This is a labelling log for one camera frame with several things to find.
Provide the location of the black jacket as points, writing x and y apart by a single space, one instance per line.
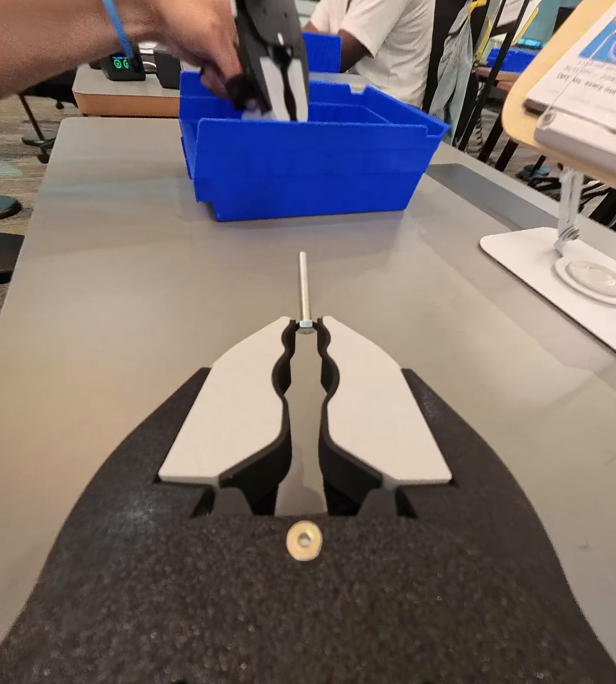
439 48

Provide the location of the black box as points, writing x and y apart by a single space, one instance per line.
166 69

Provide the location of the wooden white document stand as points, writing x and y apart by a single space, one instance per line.
532 262

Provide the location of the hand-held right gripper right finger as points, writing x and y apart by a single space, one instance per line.
383 417

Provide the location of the blue wristband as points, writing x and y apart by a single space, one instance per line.
119 33

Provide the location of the instruction sheet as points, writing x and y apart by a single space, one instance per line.
607 69

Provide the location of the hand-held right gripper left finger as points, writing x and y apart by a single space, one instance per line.
228 417

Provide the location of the blue plastic bin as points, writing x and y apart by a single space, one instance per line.
321 53
308 160
511 60

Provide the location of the person's left hand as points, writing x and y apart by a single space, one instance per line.
190 32

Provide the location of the grey desk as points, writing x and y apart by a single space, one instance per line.
126 299

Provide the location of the black white striped cloth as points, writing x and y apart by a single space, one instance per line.
607 208

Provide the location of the denim jacket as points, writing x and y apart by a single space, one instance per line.
455 96

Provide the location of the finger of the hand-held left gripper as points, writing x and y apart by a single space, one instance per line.
273 91
300 91

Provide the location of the black charger with green lights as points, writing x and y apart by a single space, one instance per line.
111 65

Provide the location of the person's left forearm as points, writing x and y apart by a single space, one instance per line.
30 42

